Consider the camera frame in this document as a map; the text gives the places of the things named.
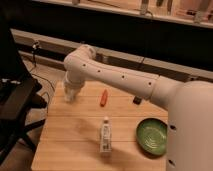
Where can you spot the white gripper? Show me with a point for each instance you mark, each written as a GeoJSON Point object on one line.
{"type": "Point", "coordinates": [70, 91]}

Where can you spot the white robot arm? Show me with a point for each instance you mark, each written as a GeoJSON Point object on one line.
{"type": "Point", "coordinates": [189, 105]}

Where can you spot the green ceramic bowl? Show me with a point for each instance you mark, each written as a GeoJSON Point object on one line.
{"type": "Point", "coordinates": [151, 135]}

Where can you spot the orange carrot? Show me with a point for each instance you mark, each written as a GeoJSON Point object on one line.
{"type": "Point", "coordinates": [104, 98]}

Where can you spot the black office chair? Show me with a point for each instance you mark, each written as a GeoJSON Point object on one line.
{"type": "Point", "coordinates": [15, 103]}

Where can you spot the clear plastic bottle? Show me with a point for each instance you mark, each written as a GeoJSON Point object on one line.
{"type": "Point", "coordinates": [105, 137]}

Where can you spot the small black block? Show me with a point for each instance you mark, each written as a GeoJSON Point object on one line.
{"type": "Point", "coordinates": [137, 100]}

